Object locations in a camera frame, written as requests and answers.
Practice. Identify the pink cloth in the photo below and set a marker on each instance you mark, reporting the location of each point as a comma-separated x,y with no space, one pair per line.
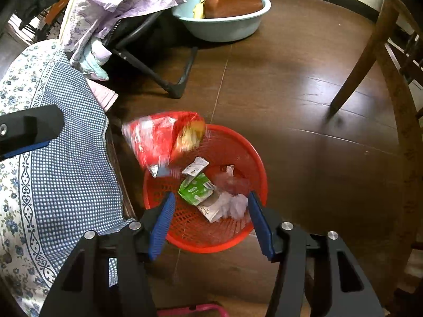
105,97

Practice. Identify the red plastic basket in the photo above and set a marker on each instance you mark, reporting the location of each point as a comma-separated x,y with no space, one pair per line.
198,236

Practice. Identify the white tissue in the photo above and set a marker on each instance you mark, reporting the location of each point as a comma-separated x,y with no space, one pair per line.
236,204

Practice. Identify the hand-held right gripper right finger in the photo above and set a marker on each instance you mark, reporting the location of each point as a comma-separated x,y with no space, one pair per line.
261,226

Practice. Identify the light green cloth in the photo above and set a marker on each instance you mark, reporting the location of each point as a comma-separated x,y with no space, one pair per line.
94,66

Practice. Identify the black folding chair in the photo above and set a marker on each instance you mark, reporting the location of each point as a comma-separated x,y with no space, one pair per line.
175,87

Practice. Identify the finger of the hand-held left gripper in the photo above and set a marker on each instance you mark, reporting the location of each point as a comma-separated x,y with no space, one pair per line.
29,127

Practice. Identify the red snack bag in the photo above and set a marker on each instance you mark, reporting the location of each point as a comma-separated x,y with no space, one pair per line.
155,138

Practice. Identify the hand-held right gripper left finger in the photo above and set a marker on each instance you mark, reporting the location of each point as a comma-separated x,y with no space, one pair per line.
161,226

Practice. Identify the brown wooden chair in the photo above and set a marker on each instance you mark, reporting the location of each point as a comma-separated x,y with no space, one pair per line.
363,49

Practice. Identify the light blue basin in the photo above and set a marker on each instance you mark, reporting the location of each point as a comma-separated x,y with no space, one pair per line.
224,29

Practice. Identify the small white packet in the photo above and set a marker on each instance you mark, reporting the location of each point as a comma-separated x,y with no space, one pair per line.
195,166

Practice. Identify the green tea carton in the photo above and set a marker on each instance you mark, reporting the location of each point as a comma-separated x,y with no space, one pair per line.
195,190

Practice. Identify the blue floral blanket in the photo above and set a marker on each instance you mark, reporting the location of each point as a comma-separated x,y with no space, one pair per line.
66,171

